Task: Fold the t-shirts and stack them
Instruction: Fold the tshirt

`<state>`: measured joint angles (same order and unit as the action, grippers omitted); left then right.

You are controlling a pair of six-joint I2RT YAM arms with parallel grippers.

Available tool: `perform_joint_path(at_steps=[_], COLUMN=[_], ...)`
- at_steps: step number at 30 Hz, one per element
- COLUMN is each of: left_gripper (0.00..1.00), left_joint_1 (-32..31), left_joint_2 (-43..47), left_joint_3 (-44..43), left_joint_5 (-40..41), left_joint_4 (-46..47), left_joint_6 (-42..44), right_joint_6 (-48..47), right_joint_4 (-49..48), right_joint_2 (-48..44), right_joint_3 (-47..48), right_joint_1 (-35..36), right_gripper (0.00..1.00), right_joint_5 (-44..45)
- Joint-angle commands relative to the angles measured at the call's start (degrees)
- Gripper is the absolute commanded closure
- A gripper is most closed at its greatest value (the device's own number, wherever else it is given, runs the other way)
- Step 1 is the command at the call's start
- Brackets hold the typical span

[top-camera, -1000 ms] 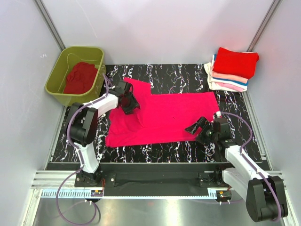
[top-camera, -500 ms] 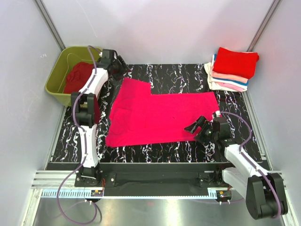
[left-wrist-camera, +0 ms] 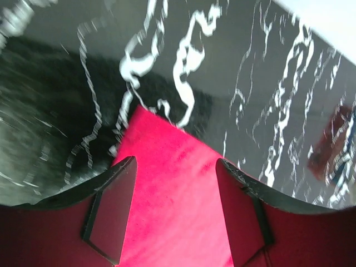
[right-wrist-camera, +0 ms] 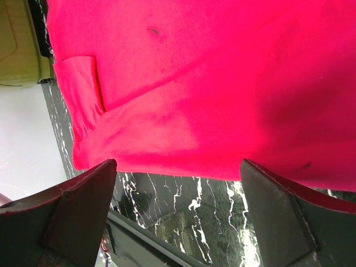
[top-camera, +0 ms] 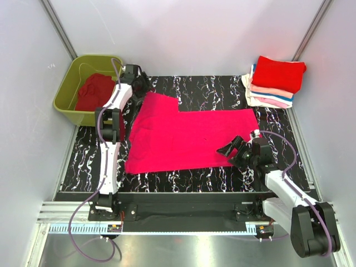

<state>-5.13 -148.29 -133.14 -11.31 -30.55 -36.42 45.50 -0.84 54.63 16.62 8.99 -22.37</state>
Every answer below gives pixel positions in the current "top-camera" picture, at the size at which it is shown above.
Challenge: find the olive green plastic bin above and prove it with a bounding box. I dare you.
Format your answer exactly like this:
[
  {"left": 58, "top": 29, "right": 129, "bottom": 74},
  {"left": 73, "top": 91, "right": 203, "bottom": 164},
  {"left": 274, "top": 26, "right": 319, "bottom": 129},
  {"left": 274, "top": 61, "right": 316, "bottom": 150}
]
[{"left": 53, "top": 55, "right": 117, "bottom": 127}]

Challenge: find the dark red crumpled shirt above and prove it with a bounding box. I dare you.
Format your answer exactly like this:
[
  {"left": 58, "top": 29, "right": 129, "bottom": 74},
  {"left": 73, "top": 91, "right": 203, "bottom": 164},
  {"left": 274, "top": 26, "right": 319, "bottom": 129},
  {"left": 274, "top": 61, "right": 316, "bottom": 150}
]
[{"left": 75, "top": 73, "right": 115, "bottom": 112}]

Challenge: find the right corner aluminium post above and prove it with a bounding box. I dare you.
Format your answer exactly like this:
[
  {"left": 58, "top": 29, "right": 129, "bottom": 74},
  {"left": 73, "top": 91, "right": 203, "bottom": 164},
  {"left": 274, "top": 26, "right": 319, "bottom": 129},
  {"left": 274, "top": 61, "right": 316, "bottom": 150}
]
[{"left": 291, "top": 0, "right": 334, "bottom": 61}]

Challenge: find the left corner aluminium post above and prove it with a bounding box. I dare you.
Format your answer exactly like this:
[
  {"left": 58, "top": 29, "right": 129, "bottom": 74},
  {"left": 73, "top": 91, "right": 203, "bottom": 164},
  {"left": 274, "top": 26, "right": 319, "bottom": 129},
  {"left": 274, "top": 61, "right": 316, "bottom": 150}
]
[{"left": 39, "top": 0, "right": 78, "bottom": 60}]

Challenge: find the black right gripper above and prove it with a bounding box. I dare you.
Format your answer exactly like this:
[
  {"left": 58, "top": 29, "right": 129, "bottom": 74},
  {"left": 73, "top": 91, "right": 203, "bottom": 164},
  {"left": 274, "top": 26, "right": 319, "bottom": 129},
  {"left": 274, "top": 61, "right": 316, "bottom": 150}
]
[{"left": 216, "top": 136, "right": 258, "bottom": 171}]

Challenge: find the aluminium extrusion rail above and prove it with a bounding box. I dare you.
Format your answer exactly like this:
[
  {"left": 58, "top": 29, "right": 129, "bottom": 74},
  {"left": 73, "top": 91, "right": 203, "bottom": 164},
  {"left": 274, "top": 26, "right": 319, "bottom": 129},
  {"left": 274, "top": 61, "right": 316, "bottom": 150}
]
[{"left": 36, "top": 201, "right": 340, "bottom": 225}]

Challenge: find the white slotted cable duct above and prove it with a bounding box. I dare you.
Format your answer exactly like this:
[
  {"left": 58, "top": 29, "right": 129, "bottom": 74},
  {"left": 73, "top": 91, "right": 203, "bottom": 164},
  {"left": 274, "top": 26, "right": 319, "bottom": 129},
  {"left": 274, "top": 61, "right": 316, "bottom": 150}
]
[{"left": 49, "top": 223, "right": 257, "bottom": 236}]

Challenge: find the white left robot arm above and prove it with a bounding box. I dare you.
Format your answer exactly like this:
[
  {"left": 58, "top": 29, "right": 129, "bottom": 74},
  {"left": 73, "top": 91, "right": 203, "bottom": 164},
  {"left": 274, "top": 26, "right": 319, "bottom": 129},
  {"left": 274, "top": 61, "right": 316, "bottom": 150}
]
[{"left": 91, "top": 64, "right": 150, "bottom": 220}]

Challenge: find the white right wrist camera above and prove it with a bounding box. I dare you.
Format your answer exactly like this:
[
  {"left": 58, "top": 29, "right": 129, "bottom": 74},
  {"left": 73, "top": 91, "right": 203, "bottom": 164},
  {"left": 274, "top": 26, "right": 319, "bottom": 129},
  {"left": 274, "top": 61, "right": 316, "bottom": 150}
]
[{"left": 250, "top": 129, "right": 261, "bottom": 139}]

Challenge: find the left orange connector box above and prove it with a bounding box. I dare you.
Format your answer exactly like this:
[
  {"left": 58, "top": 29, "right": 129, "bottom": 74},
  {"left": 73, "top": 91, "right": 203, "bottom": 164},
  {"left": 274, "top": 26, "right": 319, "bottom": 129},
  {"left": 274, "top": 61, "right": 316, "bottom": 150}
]
[{"left": 107, "top": 224, "right": 122, "bottom": 233}]

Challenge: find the bright pink t-shirt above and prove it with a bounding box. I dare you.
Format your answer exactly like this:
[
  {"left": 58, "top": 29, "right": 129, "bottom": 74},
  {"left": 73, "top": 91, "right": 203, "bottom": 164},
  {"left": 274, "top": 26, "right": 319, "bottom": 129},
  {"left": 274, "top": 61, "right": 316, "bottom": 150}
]
[{"left": 125, "top": 92, "right": 259, "bottom": 174}]

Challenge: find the corner aluminium post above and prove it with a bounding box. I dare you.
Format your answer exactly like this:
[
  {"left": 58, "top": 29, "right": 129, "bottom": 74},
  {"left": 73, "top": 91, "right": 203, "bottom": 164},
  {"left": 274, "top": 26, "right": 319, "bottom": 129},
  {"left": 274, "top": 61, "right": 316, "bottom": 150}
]
[
  {"left": 39, "top": 0, "right": 78, "bottom": 60},
  {"left": 291, "top": 0, "right": 334, "bottom": 61}
]

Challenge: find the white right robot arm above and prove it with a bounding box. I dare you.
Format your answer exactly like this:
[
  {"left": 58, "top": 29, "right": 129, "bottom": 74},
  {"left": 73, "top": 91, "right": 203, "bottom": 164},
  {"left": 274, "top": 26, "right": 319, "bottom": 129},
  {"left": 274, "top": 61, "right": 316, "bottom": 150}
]
[{"left": 217, "top": 131, "right": 341, "bottom": 258}]

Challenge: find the red folded t-shirt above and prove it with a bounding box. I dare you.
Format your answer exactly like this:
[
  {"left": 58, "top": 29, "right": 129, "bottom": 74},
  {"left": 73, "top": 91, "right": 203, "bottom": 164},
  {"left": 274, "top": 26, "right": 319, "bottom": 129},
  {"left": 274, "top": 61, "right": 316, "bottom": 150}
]
[{"left": 252, "top": 56, "right": 307, "bottom": 94}]

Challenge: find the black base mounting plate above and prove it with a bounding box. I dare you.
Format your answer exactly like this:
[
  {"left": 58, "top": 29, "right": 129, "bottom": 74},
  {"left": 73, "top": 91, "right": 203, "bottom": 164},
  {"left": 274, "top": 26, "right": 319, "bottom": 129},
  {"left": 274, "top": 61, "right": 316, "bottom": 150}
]
[{"left": 88, "top": 192, "right": 274, "bottom": 234}]

